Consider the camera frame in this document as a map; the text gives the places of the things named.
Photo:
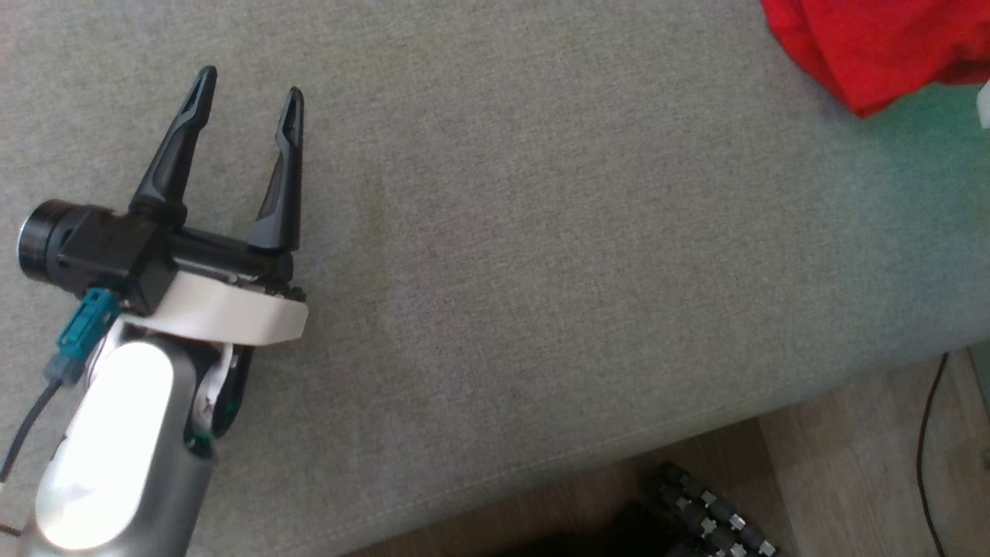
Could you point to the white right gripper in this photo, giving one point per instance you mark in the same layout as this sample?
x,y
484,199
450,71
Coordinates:
x,y
984,104

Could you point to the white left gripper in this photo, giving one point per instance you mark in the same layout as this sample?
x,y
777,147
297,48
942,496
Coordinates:
x,y
224,309

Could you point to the red shorts with white stripe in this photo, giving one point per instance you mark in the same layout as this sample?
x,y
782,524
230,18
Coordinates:
x,y
874,46

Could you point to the black wheeled robot base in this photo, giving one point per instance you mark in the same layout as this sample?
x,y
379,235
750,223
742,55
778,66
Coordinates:
x,y
696,510

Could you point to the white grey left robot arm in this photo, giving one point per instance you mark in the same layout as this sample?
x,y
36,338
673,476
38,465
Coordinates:
x,y
116,433

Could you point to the grey sofa seat cushion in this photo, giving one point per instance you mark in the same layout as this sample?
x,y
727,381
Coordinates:
x,y
541,232

